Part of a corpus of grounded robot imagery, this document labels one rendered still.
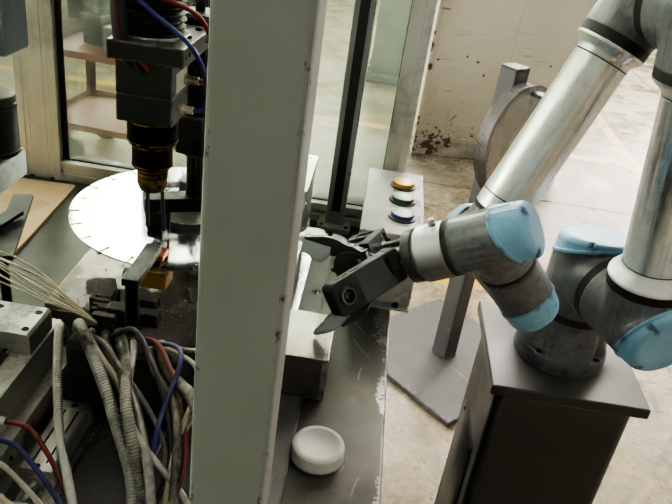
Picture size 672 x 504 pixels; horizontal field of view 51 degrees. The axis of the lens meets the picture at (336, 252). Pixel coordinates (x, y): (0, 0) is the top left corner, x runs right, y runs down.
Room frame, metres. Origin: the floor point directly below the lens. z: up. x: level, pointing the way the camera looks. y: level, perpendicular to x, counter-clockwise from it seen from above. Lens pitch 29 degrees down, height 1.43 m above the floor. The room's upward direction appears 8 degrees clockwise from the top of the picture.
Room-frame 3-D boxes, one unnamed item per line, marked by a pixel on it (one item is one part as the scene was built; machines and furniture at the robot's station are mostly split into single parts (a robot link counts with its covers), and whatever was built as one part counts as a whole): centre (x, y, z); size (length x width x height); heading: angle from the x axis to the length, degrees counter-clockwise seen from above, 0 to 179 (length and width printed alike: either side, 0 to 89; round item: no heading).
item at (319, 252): (0.88, 0.04, 0.96); 0.09 x 0.06 x 0.03; 70
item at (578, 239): (1.00, -0.40, 0.91); 0.13 x 0.12 x 0.14; 20
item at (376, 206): (1.20, -0.09, 0.82); 0.28 x 0.11 x 0.15; 179
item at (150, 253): (0.73, 0.23, 0.95); 0.10 x 0.03 x 0.07; 179
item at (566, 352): (1.01, -0.40, 0.80); 0.15 x 0.15 x 0.10
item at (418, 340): (1.98, -0.41, 0.50); 0.50 x 0.50 x 1.00; 44
